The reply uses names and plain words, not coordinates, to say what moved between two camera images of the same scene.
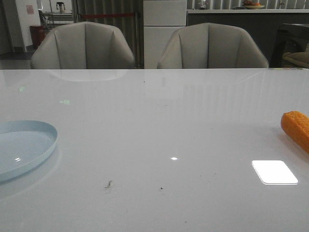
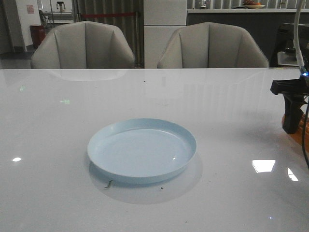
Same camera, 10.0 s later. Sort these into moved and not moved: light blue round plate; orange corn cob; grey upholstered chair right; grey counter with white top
Moved: light blue round plate
Not moved: orange corn cob; grey upholstered chair right; grey counter with white top
